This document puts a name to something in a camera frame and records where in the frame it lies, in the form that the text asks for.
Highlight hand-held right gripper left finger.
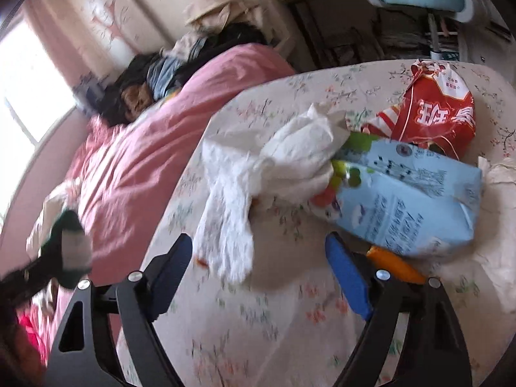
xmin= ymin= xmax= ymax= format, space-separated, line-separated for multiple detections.
xmin=47 ymin=233 xmax=193 ymax=387

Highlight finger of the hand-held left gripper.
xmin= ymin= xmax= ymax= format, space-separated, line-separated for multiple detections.
xmin=0 ymin=250 xmax=67 ymax=303

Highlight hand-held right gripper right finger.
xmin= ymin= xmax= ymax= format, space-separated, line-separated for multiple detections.
xmin=325 ymin=232 xmax=472 ymax=387

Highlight green wrapper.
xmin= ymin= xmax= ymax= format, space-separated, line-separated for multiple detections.
xmin=44 ymin=209 xmax=93 ymax=289

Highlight white tissue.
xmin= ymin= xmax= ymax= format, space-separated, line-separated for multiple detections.
xmin=258 ymin=103 xmax=347 ymax=206

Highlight curved orange peel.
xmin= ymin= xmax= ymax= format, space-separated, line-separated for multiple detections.
xmin=367 ymin=246 xmax=426 ymax=285

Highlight white garment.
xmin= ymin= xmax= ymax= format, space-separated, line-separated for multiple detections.
xmin=26 ymin=179 xmax=81 ymax=259

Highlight light blue milk carton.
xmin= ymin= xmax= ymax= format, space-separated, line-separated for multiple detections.
xmin=310 ymin=135 xmax=482 ymax=259

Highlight floral tablecloth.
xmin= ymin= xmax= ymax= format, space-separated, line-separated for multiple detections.
xmin=117 ymin=58 xmax=516 ymax=387

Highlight pink duvet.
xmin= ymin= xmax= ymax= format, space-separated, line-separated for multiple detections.
xmin=26 ymin=42 xmax=297 ymax=331

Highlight brown garment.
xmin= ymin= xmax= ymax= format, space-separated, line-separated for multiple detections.
xmin=121 ymin=84 xmax=156 ymax=124

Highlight window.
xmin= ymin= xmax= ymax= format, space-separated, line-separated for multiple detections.
xmin=0 ymin=20 xmax=77 ymax=146

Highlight crumpled white paper wrapper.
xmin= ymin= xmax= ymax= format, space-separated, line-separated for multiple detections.
xmin=478 ymin=155 xmax=516 ymax=188

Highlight red snack bag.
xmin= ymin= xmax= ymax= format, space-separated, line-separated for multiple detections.
xmin=361 ymin=58 xmax=476 ymax=160

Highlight blue jeans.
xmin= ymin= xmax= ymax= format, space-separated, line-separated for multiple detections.
xmin=147 ymin=54 xmax=186 ymax=97

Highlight pink curtain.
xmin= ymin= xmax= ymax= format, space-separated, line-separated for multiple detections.
xmin=24 ymin=0 xmax=93 ymax=101

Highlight white grey cloth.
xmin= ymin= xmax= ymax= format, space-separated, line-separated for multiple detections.
xmin=161 ymin=32 xmax=206 ymax=59

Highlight beige bag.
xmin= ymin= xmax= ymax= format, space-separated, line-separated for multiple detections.
xmin=184 ymin=0 xmax=261 ymax=33

